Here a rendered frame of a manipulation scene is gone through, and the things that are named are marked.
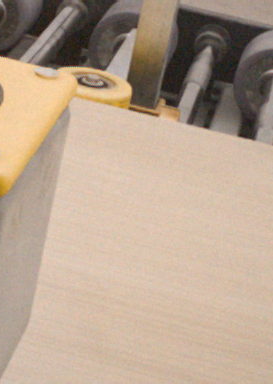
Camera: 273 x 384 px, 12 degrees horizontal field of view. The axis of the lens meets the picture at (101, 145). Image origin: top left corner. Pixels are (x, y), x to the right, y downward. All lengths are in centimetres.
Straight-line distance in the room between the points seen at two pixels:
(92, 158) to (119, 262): 19
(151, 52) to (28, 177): 113
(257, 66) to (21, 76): 148
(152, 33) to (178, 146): 21
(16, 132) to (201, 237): 77
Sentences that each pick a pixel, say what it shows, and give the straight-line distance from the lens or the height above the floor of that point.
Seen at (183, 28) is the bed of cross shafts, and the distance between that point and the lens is 193.
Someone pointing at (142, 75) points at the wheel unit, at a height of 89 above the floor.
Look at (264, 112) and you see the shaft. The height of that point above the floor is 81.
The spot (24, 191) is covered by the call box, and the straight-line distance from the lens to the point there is 28.
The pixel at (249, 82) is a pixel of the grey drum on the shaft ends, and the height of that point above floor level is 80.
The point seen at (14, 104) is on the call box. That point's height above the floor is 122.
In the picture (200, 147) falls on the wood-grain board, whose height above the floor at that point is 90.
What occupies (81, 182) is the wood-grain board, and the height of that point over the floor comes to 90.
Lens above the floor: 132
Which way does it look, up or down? 21 degrees down
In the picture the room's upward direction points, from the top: 12 degrees clockwise
